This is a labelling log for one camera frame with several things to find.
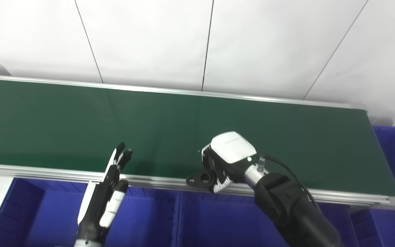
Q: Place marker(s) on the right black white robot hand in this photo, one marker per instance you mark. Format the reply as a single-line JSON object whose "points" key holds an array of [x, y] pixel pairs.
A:
{"points": [[231, 147]]}

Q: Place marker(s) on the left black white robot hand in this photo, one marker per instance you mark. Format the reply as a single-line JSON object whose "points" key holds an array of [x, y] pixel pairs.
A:
{"points": [[96, 206]]}

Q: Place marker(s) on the green conveyor belt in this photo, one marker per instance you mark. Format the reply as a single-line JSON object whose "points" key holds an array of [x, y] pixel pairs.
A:
{"points": [[115, 123], [46, 171]]}

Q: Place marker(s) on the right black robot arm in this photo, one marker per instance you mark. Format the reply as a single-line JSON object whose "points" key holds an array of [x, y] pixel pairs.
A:
{"points": [[293, 212]]}

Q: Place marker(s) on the black flanged machine part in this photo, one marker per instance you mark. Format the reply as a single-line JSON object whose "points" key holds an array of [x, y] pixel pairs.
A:
{"points": [[202, 178]]}

